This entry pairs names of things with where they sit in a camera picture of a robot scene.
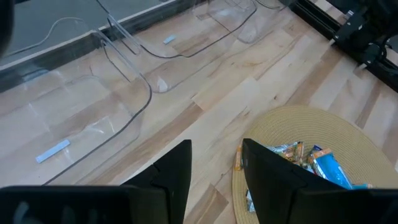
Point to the blue and red granola bar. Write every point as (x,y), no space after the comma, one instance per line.
(249,202)

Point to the round woven straw placemat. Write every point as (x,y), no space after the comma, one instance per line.
(311,130)

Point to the clear plastic bin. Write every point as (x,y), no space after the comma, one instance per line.
(93,102)
(186,46)
(248,21)

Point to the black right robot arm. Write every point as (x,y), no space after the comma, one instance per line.
(382,12)

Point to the white bin label sticker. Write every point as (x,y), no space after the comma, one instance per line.
(169,39)
(53,151)

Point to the green silver granola bar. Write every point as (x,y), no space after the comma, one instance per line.
(284,149)

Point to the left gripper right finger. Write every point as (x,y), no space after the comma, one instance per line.
(270,186)

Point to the dark yellow green granola bar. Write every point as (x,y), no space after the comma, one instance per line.
(299,152)

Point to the orange brown granola bar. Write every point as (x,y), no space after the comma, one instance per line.
(237,158)

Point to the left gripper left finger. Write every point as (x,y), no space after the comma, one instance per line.
(175,174)

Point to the blue and orange granola bar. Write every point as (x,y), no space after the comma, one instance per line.
(318,152)

